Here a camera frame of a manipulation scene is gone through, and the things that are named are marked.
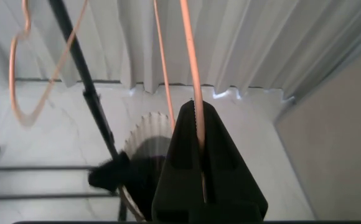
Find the black clothes rack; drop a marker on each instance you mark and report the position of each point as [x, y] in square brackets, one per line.
[87, 81]

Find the white curtain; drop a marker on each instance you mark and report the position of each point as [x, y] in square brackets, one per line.
[246, 37]

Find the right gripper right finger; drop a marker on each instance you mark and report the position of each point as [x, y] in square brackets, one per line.
[233, 186]

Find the white laundry basket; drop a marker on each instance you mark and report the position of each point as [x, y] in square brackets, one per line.
[149, 130]

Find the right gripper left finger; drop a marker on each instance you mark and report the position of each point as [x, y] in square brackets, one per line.
[177, 186]

